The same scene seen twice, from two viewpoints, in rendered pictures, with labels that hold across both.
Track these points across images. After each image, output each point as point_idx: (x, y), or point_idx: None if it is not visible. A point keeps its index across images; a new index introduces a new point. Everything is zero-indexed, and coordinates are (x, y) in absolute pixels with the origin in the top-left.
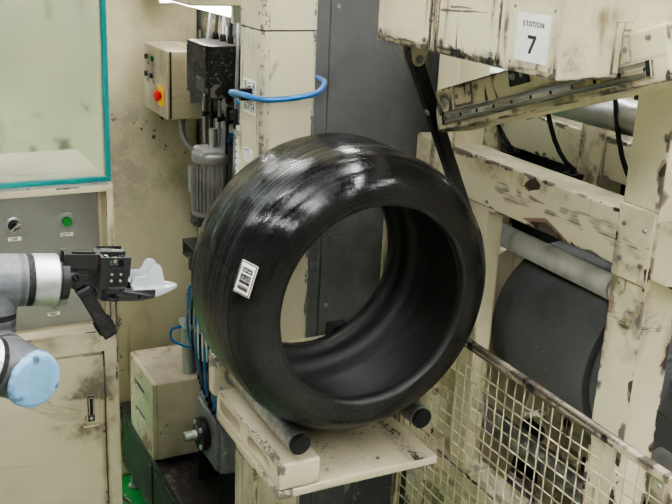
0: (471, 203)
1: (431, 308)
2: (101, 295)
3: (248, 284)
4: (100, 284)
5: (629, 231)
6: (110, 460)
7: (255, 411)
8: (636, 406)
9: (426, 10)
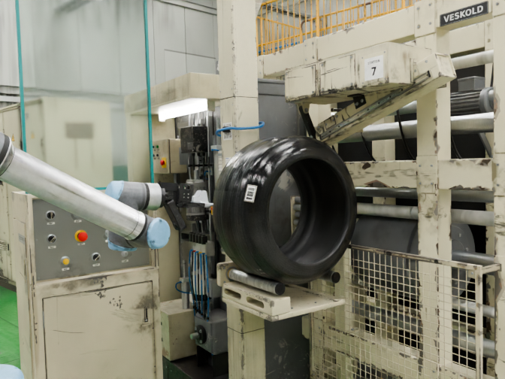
0: None
1: (328, 228)
2: (179, 204)
3: (252, 195)
4: (179, 198)
5: (423, 168)
6: (156, 346)
7: (246, 287)
8: (441, 257)
9: (312, 78)
